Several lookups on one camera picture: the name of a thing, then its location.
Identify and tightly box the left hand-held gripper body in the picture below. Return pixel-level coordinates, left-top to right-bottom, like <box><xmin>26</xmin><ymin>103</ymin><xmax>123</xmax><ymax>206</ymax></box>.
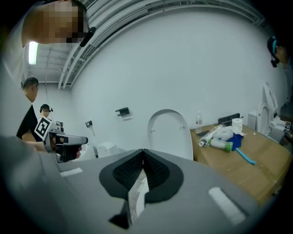
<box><xmin>34</xmin><ymin>116</ymin><xmax>80</xmax><ymax>163</ymax></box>

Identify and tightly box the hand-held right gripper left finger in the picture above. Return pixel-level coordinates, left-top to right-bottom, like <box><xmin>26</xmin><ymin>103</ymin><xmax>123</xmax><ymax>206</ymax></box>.
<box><xmin>54</xmin><ymin>149</ymin><xmax>144</xmax><ymax>234</ymax></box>

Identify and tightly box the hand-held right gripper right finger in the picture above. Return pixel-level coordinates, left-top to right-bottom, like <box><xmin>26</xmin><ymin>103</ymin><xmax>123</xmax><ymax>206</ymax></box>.
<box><xmin>131</xmin><ymin>149</ymin><xmax>275</xmax><ymax>234</ymax></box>

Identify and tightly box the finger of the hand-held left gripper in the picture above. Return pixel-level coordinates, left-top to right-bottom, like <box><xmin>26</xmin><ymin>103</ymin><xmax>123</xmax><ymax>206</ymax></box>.
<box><xmin>67</xmin><ymin>135</ymin><xmax>89</xmax><ymax>145</ymax></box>

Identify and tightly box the person's left forearm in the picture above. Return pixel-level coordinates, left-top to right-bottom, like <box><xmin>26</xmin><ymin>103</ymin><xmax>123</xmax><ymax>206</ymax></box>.
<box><xmin>22</xmin><ymin>139</ymin><xmax>48</xmax><ymax>153</ymax></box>

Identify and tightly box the white rounded toilet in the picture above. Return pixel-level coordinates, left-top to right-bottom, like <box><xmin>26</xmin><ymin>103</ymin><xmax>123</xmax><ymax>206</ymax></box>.
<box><xmin>79</xmin><ymin>143</ymin><xmax>97</xmax><ymax>161</ymax></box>

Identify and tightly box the white square-tank toilet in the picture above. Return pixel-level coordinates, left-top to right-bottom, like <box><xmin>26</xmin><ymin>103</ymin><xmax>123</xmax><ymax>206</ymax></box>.
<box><xmin>96</xmin><ymin>141</ymin><xmax>128</xmax><ymax>159</ymax></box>

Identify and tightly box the white toilet lid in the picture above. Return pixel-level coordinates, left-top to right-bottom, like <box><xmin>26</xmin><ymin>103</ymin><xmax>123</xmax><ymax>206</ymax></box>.
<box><xmin>147</xmin><ymin>109</ymin><xmax>194</xmax><ymax>161</ymax></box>

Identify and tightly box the white toilet paper roll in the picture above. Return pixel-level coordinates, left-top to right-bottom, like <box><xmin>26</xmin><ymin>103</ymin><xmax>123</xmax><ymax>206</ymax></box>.
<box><xmin>231</xmin><ymin>117</ymin><xmax>244</xmax><ymax>134</ymax></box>

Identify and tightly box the large brown cardboard box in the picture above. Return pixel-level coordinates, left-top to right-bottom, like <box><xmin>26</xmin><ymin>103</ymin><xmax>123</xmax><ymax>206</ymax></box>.
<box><xmin>190</xmin><ymin>122</ymin><xmax>293</xmax><ymax>204</ymax></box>

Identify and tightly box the white angled-neck cleaner bottle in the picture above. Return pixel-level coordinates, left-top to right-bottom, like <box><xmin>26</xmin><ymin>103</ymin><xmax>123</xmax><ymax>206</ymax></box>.
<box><xmin>198</xmin><ymin>124</ymin><xmax>224</xmax><ymax>148</ymax></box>

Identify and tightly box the ceiling light tube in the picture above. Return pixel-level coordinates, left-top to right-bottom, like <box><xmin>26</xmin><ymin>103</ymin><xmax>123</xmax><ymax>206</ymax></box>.
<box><xmin>28</xmin><ymin>41</ymin><xmax>38</xmax><ymax>65</ymax></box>

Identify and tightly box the blue cloth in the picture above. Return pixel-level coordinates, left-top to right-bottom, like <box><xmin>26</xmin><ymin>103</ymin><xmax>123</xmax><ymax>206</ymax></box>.
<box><xmin>229</xmin><ymin>133</ymin><xmax>244</xmax><ymax>152</ymax></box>

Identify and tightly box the white plastic bag bundle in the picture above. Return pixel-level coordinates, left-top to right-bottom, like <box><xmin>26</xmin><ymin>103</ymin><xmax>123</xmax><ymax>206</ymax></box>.
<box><xmin>213</xmin><ymin>127</ymin><xmax>234</xmax><ymax>141</ymax></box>

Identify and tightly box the clear plastic water bottle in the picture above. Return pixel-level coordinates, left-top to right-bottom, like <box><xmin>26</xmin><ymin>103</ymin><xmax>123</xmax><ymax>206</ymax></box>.
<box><xmin>195</xmin><ymin>111</ymin><xmax>205</xmax><ymax>134</ymax></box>

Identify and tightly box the white ceiling pipe run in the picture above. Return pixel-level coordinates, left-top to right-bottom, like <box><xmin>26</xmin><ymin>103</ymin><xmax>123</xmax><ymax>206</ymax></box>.
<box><xmin>57</xmin><ymin>0</ymin><xmax>265</xmax><ymax>90</ymax></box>

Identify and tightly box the person's head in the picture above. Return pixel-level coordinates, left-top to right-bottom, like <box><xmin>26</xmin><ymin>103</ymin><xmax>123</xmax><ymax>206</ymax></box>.
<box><xmin>22</xmin><ymin>0</ymin><xmax>90</xmax><ymax>49</ymax></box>

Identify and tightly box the black wall paper holder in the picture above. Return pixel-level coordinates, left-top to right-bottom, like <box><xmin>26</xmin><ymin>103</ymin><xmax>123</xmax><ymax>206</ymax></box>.
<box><xmin>85</xmin><ymin>120</ymin><xmax>97</xmax><ymax>137</ymax></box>

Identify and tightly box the black wall shelf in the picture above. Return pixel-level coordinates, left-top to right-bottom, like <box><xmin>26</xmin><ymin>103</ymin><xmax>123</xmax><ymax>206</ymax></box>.
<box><xmin>115</xmin><ymin>107</ymin><xmax>130</xmax><ymax>118</ymax></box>

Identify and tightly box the black head camera mount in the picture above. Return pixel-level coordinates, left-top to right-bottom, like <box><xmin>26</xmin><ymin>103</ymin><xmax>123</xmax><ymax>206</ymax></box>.
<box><xmin>80</xmin><ymin>27</ymin><xmax>97</xmax><ymax>48</ymax></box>

